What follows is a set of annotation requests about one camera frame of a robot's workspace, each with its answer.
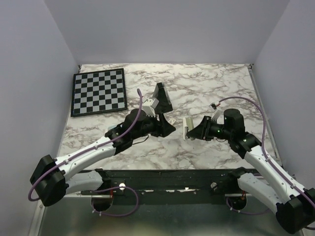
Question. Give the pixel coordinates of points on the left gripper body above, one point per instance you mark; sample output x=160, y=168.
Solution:
x=151, y=127

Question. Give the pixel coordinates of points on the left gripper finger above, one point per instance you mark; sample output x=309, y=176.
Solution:
x=165, y=103
x=165, y=127

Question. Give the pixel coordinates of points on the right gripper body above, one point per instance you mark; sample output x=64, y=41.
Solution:
x=218, y=130

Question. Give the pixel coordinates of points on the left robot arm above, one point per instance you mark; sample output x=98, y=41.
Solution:
x=53, y=178

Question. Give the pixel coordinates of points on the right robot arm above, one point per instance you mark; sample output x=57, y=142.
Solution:
x=292, y=203

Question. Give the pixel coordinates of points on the small staple box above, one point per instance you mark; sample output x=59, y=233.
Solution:
x=172, y=121

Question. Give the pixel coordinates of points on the black wedge stand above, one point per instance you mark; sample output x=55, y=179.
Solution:
x=162, y=96

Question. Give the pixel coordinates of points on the black white chessboard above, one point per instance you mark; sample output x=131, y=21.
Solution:
x=98, y=92

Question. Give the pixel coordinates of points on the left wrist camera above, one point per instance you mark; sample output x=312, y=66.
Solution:
x=149, y=106

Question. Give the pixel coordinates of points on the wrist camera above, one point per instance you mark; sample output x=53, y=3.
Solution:
x=149, y=106
x=217, y=112

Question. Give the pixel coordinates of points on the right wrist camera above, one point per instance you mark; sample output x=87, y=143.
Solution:
x=217, y=112

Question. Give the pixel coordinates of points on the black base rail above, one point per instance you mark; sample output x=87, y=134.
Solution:
x=167, y=187

